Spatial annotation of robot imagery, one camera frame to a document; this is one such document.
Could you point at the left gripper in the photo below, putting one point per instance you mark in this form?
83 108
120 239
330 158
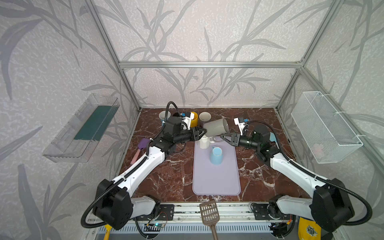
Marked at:
192 134

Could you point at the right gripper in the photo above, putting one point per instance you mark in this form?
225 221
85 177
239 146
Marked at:
236 140

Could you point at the yellow mug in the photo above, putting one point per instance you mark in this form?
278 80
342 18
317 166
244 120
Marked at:
194 120

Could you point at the white faceted mug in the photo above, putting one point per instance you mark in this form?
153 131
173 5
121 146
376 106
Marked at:
204 142

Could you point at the grey mug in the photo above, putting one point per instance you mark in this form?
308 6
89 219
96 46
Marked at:
216 128

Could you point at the purple mug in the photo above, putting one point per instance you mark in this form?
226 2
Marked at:
204 117

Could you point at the light blue mug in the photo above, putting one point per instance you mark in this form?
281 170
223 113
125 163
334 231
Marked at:
216 156

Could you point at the teal patterned mug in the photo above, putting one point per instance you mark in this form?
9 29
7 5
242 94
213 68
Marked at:
164 115

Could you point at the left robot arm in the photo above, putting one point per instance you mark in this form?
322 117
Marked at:
114 203

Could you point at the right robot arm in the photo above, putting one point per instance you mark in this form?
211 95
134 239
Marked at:
330 204

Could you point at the light blue spatula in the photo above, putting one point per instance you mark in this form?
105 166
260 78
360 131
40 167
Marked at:
273 138

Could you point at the lavender tray mat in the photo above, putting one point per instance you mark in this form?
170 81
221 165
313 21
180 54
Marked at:
211 179

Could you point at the brown slotted spatula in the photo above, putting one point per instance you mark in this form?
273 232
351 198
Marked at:
210 216

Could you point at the yellow work glove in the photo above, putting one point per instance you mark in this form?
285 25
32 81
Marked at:
308 230

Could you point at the clear plastic shelf bin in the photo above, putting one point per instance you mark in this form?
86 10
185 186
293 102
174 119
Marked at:
79 138

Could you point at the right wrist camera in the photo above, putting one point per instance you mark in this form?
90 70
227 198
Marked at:
241 123

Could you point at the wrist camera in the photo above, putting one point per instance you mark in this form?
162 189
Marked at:
241 123
187 119

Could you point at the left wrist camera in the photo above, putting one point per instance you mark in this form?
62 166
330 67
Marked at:
187 119

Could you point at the purple spatula pink handle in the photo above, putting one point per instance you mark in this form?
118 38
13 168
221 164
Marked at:
142 145

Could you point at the white wire basket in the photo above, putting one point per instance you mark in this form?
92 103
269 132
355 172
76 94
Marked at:
327 134

